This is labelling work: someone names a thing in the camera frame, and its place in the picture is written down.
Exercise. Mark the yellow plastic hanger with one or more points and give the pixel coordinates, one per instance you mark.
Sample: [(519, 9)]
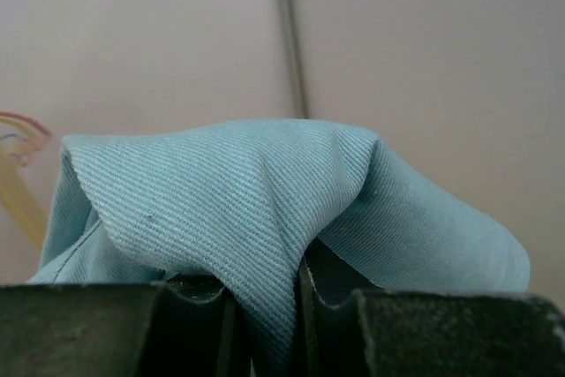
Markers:
[(20, 204)]

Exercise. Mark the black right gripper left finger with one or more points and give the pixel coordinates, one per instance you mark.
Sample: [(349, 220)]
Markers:
[(186, 327)]

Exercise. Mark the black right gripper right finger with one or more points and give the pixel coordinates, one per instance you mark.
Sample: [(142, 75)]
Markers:
[(347, 326)]

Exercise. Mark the light blue trousers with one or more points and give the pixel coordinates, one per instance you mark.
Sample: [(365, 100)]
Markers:
[(242, 200)]

